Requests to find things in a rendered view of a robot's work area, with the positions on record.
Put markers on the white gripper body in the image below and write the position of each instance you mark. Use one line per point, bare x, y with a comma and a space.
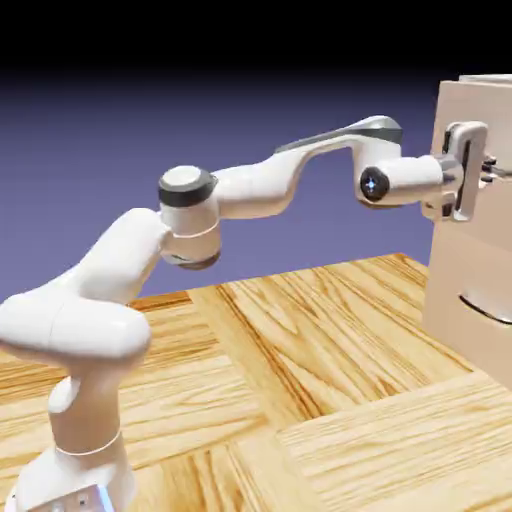
474, 160

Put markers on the light wood cabinet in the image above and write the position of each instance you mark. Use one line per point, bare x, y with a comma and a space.
452, 260

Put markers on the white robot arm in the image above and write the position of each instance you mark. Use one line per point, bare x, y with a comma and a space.
256, 188

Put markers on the light wood drawer front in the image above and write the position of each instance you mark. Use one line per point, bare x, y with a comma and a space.
448, 288
500, 120

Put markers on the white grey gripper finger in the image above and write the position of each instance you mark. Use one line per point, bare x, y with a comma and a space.
489, 161
487, 178

